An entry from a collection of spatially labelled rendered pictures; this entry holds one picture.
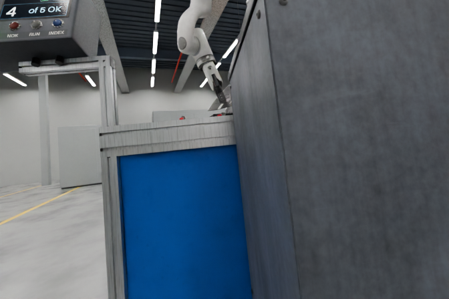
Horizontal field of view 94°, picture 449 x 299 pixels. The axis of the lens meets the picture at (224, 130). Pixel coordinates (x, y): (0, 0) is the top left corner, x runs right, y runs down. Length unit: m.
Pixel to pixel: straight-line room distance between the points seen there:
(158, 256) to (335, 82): 0.58
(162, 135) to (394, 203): 0.49
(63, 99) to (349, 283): 13.96
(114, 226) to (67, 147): 7.69
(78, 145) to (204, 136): 7.72
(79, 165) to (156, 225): 7.61
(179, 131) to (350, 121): 0.43
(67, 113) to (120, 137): 13.22
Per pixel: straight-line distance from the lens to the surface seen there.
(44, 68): 0.76
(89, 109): 13.61
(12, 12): 0.80
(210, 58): 0.94
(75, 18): 0.71
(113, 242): 0.67
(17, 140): 14.35
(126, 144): 0.61
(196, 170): 0.59
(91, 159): 8.11
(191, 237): 0.63
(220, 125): 0.57
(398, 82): 0.28
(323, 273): 0.24
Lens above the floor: 0.77
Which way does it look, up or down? 5 degrees up
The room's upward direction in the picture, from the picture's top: 6 degrees counter-clockwise
